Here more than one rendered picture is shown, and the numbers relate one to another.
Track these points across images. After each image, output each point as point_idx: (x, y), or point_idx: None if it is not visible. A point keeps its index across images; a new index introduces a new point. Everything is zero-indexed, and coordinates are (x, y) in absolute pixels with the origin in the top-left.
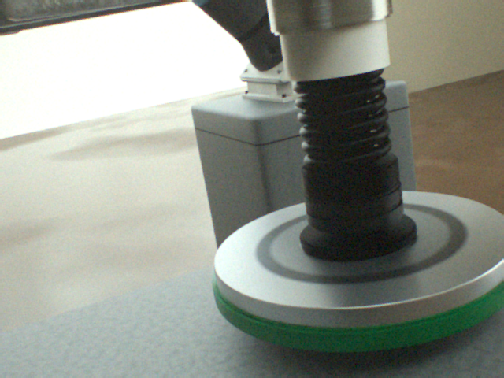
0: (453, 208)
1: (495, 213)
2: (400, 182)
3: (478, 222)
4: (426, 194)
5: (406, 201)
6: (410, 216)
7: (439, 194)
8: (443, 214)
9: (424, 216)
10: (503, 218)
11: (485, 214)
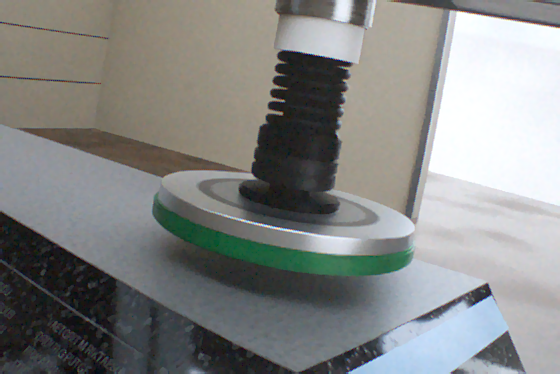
0: (376, 228)
1: (373, 237)
2: (317, 164)
3: (345, 230)
4: (408, 226)
5: (384, 219)
6: (345, 216)
7: (411, 229)
8: (358, 224)
9: (349, 219)
10: (360, 237)
11: (367, 234)
